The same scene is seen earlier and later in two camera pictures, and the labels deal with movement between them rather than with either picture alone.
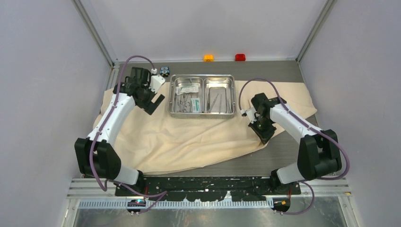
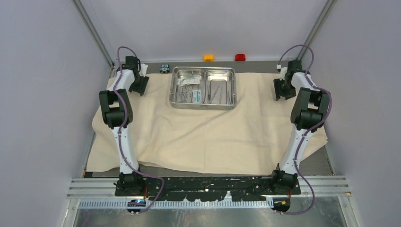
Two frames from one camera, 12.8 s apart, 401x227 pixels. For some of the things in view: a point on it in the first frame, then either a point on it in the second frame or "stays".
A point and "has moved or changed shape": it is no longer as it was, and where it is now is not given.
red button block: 240,57 stays
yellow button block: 208,58 stays
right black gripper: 265,136 -> 280,92
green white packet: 195,104 -> 196,96
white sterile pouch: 187,89 -> 187,81
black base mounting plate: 204,188 stays
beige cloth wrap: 154,144 has moved or changed shape
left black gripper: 152,106 -> 140,89
